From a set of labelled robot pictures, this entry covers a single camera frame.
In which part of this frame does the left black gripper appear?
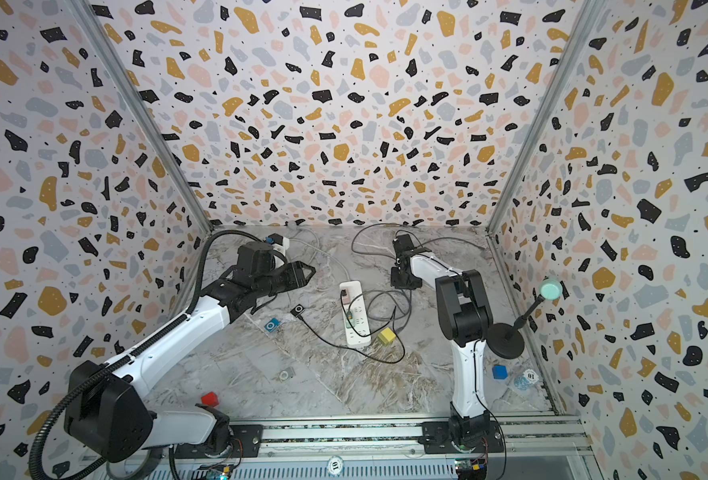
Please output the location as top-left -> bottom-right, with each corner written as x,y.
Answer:
258,259 -> 321,300

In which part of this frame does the black USB cable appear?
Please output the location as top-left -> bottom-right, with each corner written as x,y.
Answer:
296,287 -> 415,365

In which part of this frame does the white power strip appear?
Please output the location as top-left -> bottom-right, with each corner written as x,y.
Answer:
339,280 -> 371,348

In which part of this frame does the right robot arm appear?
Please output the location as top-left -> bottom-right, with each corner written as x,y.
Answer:
390,233 -> 493,451

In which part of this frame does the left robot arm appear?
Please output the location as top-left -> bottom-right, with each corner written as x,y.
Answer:
28,233 -> 316,479

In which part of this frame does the blue mp3 player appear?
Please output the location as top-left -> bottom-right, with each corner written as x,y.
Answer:
264,318 -> 281,332

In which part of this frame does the yellow USB charger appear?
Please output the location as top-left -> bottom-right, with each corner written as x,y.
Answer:
377,328 -> 396,346

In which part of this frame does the red cube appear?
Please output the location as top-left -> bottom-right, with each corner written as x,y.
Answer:
201,392 -> 220,407

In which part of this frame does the blue cube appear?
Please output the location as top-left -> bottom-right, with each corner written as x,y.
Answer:
492,365 -> 508,380

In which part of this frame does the clear plastic packet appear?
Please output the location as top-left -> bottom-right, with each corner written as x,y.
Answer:
513,368 -> 540,391

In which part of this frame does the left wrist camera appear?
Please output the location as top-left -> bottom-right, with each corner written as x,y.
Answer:
265,233 -> 290,253

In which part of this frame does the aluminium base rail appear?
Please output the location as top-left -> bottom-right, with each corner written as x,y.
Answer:
77,413 -> 598,480

